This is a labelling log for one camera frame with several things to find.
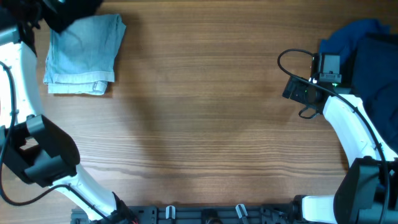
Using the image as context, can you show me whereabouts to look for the black shorts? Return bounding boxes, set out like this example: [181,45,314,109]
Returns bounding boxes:
[16,0,103,33]

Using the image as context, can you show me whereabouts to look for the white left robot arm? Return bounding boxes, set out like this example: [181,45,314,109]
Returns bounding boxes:
[1,12,133,223]

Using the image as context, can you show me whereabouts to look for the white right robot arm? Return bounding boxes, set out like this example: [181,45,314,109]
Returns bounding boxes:
[282,53,397,223]

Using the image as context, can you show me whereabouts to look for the dark blue garment pile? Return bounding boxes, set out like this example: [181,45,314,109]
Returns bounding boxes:
[319,19,397,152]

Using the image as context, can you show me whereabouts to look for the folded light blue denim garment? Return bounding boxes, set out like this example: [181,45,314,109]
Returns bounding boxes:
[43,14,126,95]

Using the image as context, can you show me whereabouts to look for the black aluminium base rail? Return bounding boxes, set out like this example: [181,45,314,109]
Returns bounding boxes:
[70,203,348,224]

